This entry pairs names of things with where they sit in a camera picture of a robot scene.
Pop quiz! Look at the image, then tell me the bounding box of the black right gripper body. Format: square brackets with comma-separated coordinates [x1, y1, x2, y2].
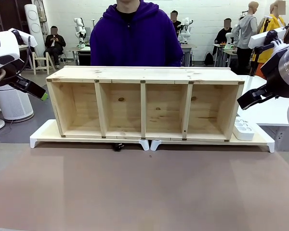
[260, 49, 289, 99]

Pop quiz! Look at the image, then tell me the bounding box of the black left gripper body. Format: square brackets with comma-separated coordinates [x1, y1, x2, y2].
[0, 57, 25, 87]

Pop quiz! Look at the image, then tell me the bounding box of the white side table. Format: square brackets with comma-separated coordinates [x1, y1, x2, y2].
[237, 75, 289, 128]

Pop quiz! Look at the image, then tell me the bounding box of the white cylindrical air purifier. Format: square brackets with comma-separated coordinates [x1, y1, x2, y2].
[0, 83, 35, 121]

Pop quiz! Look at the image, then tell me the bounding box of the wooden step stool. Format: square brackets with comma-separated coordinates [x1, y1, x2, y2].
[32, 51, 56, 75]

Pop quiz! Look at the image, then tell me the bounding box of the white power strip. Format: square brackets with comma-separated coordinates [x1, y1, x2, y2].
[232, 116, 255, 141]

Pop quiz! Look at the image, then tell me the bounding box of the seated person in black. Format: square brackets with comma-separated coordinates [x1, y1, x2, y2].
[43, 26, 66, 69]

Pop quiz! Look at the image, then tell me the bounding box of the tall white tower fan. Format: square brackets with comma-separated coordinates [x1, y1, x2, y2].
[24, 3, 44, 58]

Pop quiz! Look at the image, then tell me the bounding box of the mannequin in grey hoodie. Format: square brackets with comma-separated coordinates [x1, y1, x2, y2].
[232, 1, 259, 76]

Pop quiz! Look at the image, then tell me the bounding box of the mannequin in yellow jacket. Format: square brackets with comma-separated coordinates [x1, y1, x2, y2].
[251, 0, 287, 77]

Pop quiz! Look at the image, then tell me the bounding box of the grey background work table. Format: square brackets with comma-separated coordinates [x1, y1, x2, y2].
[71, 45, 92, 66]

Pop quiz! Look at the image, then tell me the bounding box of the white wood-topped riser stand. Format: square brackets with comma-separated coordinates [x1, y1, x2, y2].
[150, 122, 276, 154]
[29, 119, 150, 152]

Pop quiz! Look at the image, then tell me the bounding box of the background person seated at desk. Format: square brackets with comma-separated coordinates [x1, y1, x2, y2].
[211, 18, 234, 66]

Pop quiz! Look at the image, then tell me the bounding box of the wooden four-compartment shelf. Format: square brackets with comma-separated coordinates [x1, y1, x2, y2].
[45, 65, 246, 142]

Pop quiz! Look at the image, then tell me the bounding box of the person in purple hoodie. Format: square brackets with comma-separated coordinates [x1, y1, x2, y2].
[89, 0, 184, 67]

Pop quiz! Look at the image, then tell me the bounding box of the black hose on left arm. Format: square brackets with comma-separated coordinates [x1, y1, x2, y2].
[0, 36, 32, 84]

